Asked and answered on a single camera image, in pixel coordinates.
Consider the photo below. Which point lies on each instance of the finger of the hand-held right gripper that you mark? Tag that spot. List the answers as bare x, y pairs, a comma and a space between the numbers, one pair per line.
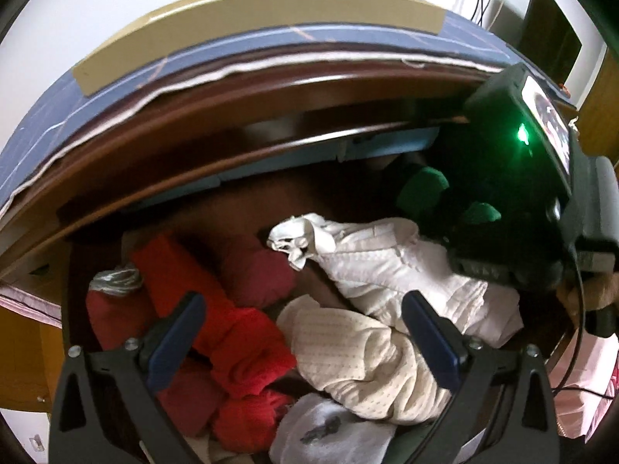
459, 164

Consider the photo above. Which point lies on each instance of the pinkish red underwear grey waistband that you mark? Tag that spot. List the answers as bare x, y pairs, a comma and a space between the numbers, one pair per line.
113, 316

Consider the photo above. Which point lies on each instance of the person's pink clothing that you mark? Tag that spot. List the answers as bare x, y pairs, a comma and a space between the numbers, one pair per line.
585, 372

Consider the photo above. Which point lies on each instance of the dark red sock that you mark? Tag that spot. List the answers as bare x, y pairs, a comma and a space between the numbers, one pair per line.
256, 270

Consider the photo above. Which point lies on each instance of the beige dotted underwear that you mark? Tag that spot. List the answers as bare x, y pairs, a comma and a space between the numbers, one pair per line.
358, 362

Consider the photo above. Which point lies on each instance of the person's right hand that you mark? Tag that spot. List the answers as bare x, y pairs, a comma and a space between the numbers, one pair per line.
578, 295

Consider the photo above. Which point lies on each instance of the green underwear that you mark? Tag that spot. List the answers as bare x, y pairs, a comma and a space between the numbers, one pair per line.
423, 186

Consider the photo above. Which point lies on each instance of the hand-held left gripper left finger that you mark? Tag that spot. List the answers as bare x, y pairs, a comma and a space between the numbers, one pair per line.
176, 343

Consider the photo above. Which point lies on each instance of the shallow cardboard box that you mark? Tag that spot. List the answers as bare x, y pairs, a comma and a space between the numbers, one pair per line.
242, 9

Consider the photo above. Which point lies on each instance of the bright red sock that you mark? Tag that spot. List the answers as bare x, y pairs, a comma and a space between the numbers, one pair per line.
232, 338

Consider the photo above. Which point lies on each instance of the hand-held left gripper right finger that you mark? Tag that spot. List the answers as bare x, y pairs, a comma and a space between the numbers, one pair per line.
430, 343

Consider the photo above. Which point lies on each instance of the black flat panel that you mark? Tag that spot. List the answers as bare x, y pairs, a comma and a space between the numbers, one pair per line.
551, 34

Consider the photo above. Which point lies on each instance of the small white wall outlet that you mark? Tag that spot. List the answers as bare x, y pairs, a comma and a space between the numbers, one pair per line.
36, 443

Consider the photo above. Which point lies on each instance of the wooden cabinet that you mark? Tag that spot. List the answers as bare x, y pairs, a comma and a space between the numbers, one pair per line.
24, 362

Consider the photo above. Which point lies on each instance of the blue plaid tablecloth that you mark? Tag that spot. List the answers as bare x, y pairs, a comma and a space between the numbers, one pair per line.
242, 46

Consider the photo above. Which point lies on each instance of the white ribbed underwear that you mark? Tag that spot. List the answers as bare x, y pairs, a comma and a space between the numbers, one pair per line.
382, 261

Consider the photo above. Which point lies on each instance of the pink underlay cloth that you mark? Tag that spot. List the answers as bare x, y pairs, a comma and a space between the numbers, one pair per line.
29, 302

